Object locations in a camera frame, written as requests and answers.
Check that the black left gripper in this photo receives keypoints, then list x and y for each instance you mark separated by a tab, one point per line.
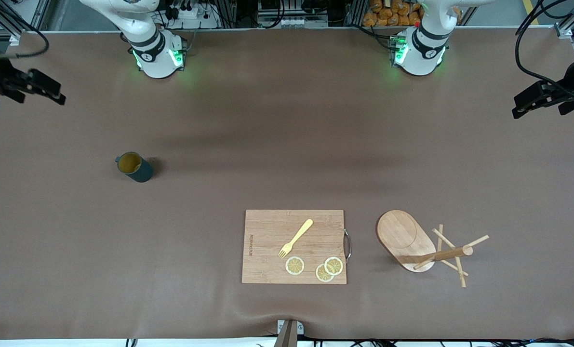
572	82

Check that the dark green ribbed mug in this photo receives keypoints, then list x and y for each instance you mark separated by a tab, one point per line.
142	173

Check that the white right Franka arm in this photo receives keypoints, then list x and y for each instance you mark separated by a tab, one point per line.
156	62

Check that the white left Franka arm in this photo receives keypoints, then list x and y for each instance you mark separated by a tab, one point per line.
419	60

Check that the wooden mug tree rack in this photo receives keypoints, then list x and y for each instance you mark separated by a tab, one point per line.
402	233

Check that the white power strip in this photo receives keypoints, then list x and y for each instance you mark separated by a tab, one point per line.
190	13

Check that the orange snack bag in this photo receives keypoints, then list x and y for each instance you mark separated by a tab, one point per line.
388	17

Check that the white multi-socket strip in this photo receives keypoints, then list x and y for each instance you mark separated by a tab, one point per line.
291	21

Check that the dried lemon slice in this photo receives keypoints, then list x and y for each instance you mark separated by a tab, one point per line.
294	265
321	275
334	266

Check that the yellow plastic fork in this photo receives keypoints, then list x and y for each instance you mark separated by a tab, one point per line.
300	232

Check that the bamboo cutting board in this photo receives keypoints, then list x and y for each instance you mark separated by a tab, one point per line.
267	250

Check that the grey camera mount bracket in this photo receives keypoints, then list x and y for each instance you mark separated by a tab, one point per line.
289	335

